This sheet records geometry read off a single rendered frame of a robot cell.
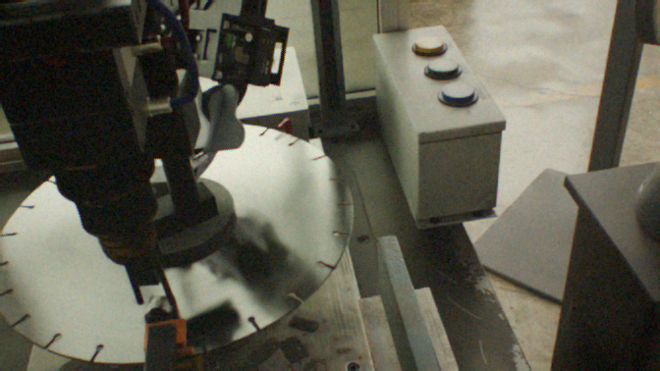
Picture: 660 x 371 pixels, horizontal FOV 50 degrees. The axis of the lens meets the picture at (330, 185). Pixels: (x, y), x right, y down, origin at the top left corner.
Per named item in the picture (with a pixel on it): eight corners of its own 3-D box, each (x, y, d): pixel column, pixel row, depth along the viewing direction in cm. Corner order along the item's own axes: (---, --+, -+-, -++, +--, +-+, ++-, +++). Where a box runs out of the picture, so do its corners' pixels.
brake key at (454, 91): (438, 97, 91) (438, 83, 90) (467, 93, 91) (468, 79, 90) (447, 113, 88) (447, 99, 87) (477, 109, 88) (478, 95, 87)
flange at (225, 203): (143, 280, 59) (137, 258, 58) (97, 215, 67) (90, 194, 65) (256, 224, 64) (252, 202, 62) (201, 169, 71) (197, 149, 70)
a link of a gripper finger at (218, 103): (219, 190, 62) (235, 86, 61) (185, 176, 67) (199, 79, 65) (247, 190, 64) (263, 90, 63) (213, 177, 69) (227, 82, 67)
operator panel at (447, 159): (375, 119, 114) (371, 34, 105) (441, 110, 115) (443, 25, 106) (417, 230, 92) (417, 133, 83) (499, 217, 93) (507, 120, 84)
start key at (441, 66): (424, 73, 96) (424, 59, 95) (453, 69, 97) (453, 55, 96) (432, 86, 93) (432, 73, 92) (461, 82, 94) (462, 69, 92)
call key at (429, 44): (412, 50, 102) (412, 37, 101) (439, 46, 102) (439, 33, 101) (418, 63, 99) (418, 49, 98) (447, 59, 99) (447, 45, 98)
